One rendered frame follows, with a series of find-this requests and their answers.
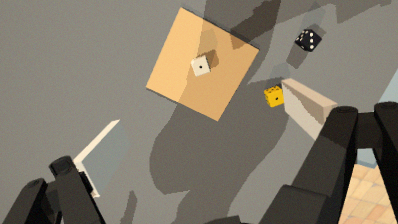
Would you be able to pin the black die with white pips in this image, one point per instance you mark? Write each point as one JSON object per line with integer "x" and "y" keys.
{"x": 308, "y": 40}

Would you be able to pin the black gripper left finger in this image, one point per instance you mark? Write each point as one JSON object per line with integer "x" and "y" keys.
{"x": 93, "y": 167}

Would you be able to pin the yellow die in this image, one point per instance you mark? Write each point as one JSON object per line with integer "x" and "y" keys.
{"x": 274, "y": 96}

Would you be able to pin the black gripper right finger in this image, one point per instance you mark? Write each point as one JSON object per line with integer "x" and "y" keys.
{"x": 318, "y": 192}

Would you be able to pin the orange flat mat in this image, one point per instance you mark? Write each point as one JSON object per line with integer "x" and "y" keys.
{"x": 229, "y": 59}

